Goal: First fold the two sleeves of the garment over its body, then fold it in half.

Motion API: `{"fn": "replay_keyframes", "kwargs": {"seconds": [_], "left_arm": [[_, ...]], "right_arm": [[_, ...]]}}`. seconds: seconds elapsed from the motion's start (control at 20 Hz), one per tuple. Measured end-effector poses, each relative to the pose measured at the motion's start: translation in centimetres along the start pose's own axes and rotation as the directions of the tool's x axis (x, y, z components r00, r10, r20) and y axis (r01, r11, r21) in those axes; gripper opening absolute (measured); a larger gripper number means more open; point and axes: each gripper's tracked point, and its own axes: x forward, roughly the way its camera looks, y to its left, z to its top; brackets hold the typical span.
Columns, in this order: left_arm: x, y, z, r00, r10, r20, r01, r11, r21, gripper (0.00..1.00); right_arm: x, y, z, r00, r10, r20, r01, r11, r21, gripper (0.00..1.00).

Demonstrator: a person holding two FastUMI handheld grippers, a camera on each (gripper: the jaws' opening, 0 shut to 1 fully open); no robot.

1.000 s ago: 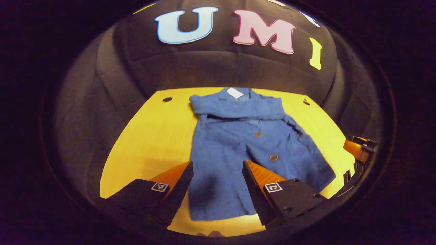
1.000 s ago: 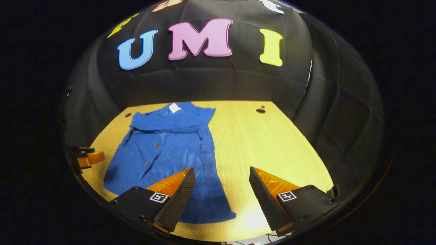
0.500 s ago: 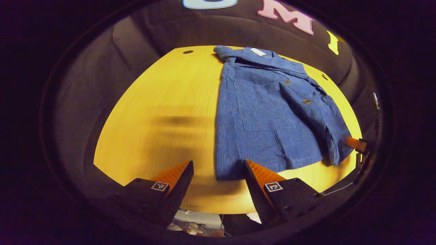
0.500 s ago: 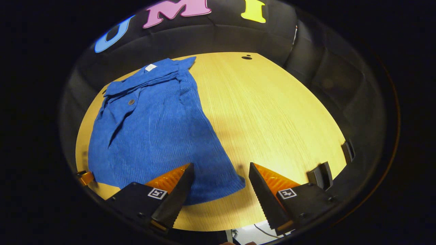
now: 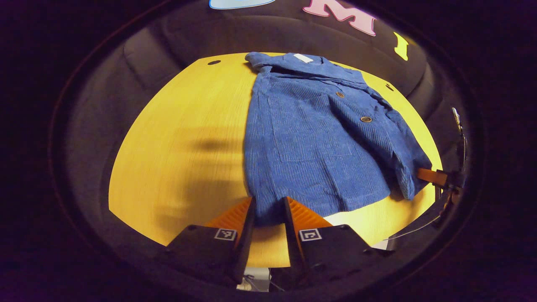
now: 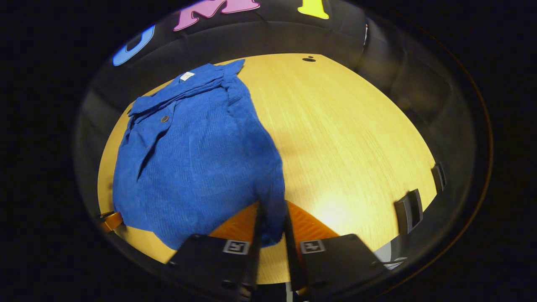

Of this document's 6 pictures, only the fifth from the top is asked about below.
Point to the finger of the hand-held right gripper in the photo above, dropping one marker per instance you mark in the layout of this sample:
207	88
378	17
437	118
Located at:
428	176

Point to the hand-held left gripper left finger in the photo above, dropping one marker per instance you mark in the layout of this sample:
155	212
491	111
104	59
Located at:
247	243

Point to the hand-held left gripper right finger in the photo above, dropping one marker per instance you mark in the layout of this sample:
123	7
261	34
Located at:
293	243

